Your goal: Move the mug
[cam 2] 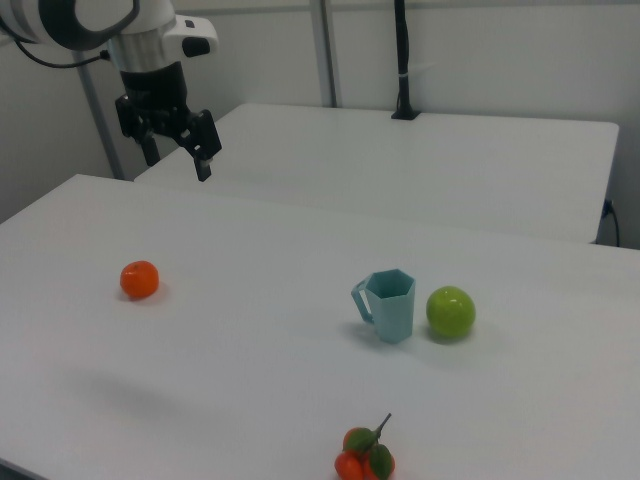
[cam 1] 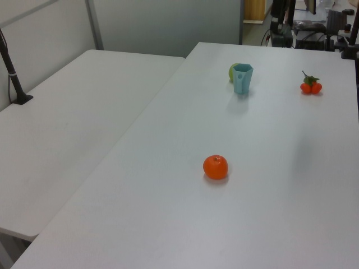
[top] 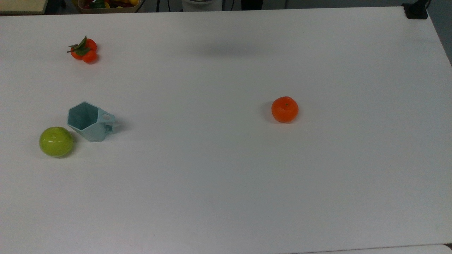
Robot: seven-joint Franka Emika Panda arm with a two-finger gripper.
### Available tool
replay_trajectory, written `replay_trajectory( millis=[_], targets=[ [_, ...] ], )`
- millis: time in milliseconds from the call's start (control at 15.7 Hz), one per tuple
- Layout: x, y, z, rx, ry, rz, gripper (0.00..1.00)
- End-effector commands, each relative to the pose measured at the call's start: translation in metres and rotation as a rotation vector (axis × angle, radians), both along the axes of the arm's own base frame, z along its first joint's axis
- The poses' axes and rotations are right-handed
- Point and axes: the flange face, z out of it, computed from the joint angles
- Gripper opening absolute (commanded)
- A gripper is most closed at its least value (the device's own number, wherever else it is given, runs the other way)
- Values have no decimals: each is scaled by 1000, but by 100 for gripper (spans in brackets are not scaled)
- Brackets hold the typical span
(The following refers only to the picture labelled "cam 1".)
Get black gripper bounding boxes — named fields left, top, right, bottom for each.
left=270, top=0, right=287, bottom=33

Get teal hexagonal mug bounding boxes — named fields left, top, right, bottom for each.
left=232, top=63, right=255, bottom=95

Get black equipment box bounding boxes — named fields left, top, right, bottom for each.
left=269, top=24, right=293, bottom=48

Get thin black upright pole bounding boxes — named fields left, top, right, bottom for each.
left=286, top=0, right=296, bottom=27

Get brown wooden cabinet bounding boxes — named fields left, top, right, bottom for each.
left=243, top=0, right=266, bottom=21

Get black ribbed object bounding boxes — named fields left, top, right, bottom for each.
left=326, top=10, right=349, bottom=29

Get green apple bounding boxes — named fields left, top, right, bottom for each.
left=228, top=62, right=241, bottom=84

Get small red fruit cluster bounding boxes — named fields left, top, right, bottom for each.
left=300, top=70, right=323, bottom=95

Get orange tangerine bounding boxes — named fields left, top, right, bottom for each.
left=202, top=154, right=229, bottom=180

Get white side table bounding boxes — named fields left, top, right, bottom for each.
left=0, top=49, right=186, bottom=243

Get black clamped camera pole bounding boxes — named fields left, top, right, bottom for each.
left=340, top=0, right=359, bottom=60

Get grey partition frame post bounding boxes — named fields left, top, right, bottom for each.
left=85, top=0, right=105, bottom=51

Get black camera pole with base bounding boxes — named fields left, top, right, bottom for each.
left=0, top=27, right=34, bottom=106

